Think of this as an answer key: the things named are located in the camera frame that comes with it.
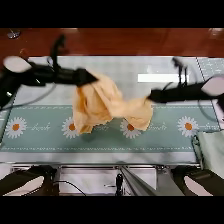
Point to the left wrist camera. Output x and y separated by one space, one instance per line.
55 50

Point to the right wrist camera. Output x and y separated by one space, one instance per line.
181 71

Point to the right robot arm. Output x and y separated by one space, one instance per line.
190 91

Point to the silver frame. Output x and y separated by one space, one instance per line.
140 186

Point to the yellow T-shirt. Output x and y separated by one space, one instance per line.
100 103

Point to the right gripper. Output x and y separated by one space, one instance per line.
158 95

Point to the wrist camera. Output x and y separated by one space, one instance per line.
181 71
55 50

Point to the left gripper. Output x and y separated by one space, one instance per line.
85 77

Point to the pale green garment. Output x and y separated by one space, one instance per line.
211 150

